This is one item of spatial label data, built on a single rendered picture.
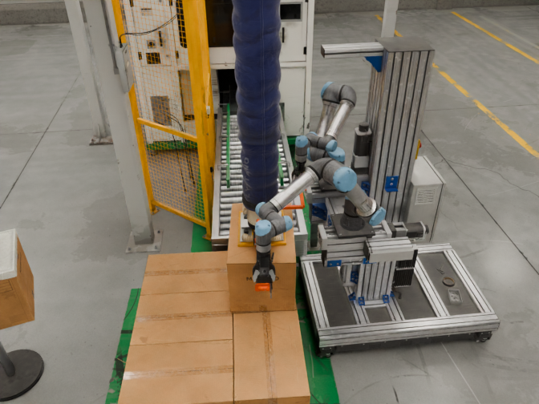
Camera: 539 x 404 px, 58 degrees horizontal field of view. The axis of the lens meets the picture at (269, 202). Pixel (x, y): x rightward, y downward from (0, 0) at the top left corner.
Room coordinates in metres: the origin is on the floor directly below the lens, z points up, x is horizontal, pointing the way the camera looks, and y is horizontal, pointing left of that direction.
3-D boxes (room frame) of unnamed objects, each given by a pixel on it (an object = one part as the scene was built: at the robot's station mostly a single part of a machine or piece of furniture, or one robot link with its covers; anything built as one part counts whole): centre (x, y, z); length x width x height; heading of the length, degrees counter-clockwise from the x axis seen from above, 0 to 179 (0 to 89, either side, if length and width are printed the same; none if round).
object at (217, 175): (3.91, 0.47, 0.50); 2.31 x 0.05 x 0.19; 4
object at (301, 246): (2.76, 0.07, 0.48); 0.70 x 0.03 x 0.15; 94
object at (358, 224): (2.33, -0.50, 1.09); 0.15 x 0.15 x 0.10
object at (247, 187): (2.40, 0.05, 1.68); 0.22 x 0.22 x 1.04
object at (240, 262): (2.39, 0.05, 0.75); 0.60 x 0.40 x 0.40; 0
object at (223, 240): (2.76, 0.07, 0.58); 0.70 x 0.03 x 0.06; 94
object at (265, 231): (1.83, 0.03, 1.37); 0.09 x 0.08 x 0.11; 123
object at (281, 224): (1.90, -0.04, 1.37); 0.11 x 0.11 x 0.08; 33
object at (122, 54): (3.45, 1.03, 1.62); 0.20 x 0.05 x 0.30; 4
